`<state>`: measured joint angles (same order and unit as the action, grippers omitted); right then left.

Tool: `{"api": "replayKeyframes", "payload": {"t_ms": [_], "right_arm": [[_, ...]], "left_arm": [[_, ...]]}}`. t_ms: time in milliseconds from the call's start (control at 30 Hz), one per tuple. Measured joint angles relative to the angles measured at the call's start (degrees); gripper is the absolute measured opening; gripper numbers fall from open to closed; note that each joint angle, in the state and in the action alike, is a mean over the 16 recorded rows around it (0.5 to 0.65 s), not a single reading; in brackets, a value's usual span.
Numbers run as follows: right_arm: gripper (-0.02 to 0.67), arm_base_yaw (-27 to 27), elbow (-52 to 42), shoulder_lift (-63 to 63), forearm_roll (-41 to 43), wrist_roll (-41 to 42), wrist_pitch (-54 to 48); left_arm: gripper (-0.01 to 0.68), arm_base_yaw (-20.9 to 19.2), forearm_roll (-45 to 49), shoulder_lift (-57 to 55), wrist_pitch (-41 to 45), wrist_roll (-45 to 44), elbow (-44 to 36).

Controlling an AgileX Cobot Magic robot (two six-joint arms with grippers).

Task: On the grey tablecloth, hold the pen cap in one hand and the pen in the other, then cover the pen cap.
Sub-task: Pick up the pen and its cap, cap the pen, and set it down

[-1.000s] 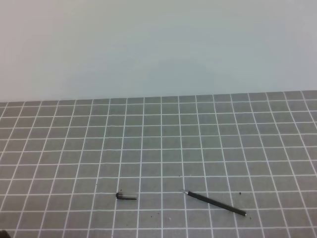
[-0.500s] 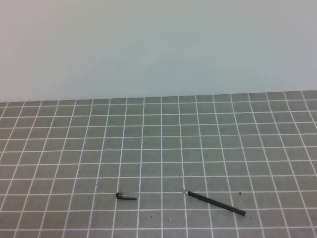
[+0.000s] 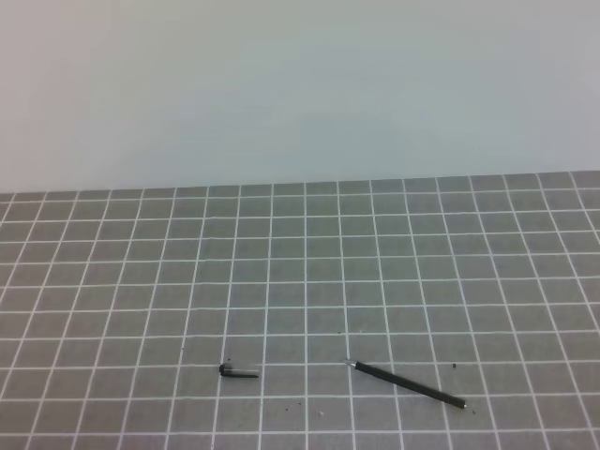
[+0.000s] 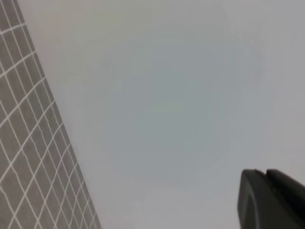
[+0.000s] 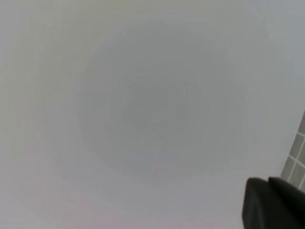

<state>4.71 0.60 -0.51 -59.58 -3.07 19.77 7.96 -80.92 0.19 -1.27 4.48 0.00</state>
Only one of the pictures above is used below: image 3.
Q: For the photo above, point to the black pen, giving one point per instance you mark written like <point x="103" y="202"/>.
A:
<point x="405" y="383"/>

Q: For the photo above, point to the black pen cap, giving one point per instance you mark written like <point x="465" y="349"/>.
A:
<point x="227" y="370"/>

